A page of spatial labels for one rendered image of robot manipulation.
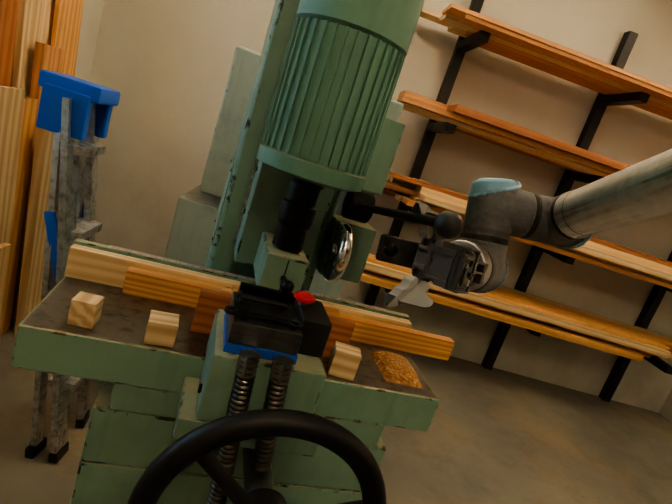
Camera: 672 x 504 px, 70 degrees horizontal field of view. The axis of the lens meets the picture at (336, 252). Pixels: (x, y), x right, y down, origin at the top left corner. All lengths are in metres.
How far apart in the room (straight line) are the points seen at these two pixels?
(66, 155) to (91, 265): 0.70
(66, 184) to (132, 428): 0.90
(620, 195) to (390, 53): 0.40
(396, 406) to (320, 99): 0.47
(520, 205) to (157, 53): 2.66
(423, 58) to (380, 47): 2.52
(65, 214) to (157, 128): 1.79
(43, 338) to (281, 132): 0.41
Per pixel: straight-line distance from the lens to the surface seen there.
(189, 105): 3.20
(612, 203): 0.85
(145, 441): 0.77
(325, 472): 0.82
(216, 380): 0.59
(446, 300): 2.94
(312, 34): 0.72
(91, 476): 0.81
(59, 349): 0.71
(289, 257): 0.76
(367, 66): 0.71
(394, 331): 0.90
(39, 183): 2.27
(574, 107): 3.59
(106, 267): 0.84
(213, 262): 1.00
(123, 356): 0.70
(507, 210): 0.93
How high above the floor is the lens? 1.24
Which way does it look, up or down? 13 degrees down
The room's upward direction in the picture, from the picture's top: 18 degrees clockwise
